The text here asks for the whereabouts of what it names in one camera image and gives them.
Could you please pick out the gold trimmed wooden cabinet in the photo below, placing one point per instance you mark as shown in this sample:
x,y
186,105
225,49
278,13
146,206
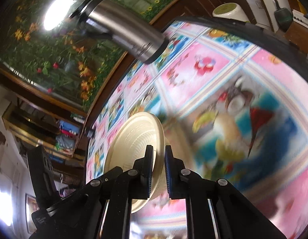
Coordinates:
x,y
32,119

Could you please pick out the printed fruit and flower tablecloth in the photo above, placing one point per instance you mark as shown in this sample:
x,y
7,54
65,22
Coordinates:
x,y
256,79

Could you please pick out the brown wooden side cabinet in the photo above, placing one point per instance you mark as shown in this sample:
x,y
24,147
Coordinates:
x,y
299,33

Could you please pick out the dark green jug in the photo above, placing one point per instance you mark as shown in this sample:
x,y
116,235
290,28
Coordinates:
x,y
283,17

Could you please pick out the small white paper bowl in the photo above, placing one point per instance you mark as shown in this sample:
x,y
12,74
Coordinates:
x,y
134,142

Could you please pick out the floral wall mural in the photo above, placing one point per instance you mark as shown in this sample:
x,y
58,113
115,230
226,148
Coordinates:
x,y
57,54

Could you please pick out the framed wall painting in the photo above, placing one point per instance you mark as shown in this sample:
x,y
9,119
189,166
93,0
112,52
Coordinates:
x,y
32,211

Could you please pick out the white bucket with yellow lid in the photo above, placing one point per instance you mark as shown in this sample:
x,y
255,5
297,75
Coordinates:
x,y
231,13

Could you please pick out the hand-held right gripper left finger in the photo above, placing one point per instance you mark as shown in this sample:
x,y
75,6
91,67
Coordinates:
x,y
145,179

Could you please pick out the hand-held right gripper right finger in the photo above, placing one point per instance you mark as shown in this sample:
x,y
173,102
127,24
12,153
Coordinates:
x,y
169,176

